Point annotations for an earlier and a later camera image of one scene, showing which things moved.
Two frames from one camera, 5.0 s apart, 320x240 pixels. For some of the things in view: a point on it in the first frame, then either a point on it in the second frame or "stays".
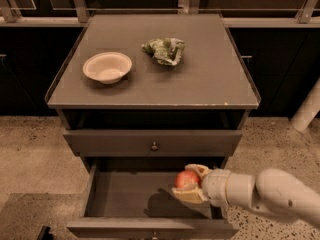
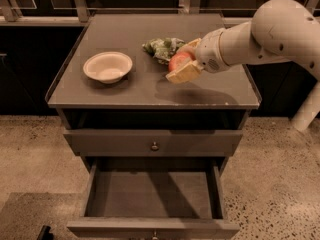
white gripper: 216,186 → 208,53
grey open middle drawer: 131,198 stays
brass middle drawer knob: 155,236 stays
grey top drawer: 155,143 stays
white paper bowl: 107,67 stays
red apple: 186,178 → 179,59
